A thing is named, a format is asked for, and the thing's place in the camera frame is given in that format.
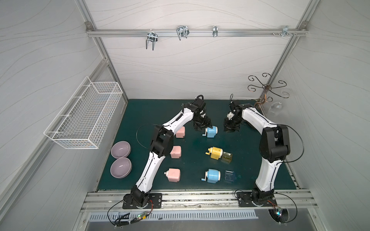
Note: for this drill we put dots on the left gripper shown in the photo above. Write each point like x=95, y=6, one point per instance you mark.
x=199, y=123

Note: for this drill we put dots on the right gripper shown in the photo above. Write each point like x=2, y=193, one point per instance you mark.
x=231, y=124

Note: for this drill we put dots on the blue sharpener back row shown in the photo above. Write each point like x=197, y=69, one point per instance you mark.
x=211, y=132

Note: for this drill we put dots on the blue sharpener row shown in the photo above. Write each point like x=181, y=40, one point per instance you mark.
x=211, y=132
x=212, y=176

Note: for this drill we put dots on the pink sharpener back row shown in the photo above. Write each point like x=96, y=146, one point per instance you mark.
x=181, y=133

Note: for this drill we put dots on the pink sharpener row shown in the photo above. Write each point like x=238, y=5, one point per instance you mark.
x=181, y=133
x=176, y=152
x=173, y=174

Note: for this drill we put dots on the yellow sharpener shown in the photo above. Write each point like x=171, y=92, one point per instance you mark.
x=215, y=153

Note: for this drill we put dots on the yellow tray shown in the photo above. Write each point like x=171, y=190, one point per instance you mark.
x=226, y=157

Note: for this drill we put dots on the pink sharpener front row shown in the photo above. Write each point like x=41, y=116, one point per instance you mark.
x=173, y=174

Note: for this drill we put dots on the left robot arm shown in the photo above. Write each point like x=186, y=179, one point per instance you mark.
x=162, y=144

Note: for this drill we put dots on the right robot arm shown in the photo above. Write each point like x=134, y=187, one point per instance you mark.
x=274, y=146

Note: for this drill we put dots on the blue tray front row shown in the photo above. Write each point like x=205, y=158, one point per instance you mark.
x=230, y=176

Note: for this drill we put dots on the blue sharpener front row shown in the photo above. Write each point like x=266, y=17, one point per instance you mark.
x=212, y=176

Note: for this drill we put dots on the black metal hook stand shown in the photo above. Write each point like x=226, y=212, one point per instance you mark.
x=267, y=88

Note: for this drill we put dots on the clear glass cup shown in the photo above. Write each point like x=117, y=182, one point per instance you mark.
x=275, y=109

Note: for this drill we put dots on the purple bowl rear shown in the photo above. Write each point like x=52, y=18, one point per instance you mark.
x=120, y=149

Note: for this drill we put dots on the purple bowl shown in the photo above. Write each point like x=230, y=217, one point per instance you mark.
x=120, y=149
x=121, y=168

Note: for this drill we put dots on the metal hook middle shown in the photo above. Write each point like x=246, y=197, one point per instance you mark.
x=182, y=32

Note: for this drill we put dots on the purple bowl front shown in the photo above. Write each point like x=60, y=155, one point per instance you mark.
x=121, y=168

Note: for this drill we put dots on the metal hook small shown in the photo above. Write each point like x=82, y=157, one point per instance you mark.
x=215, y=31

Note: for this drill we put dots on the metal hook left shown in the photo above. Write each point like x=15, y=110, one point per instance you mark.
x=152, y=38

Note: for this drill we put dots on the metal hook right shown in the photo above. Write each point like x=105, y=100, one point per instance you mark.
x=285, y=33

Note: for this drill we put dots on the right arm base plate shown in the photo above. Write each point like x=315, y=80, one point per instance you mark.
x=244, y=199

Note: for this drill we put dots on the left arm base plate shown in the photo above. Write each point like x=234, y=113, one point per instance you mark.
x=147, y=202

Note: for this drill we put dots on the aluminium top rail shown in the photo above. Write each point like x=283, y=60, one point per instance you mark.
x=201, y=33

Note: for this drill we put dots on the white wire basket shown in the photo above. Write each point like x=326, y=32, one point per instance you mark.
x=84, y=119

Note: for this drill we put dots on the white slotted cable duct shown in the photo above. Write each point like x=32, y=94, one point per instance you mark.
x=177, y=215

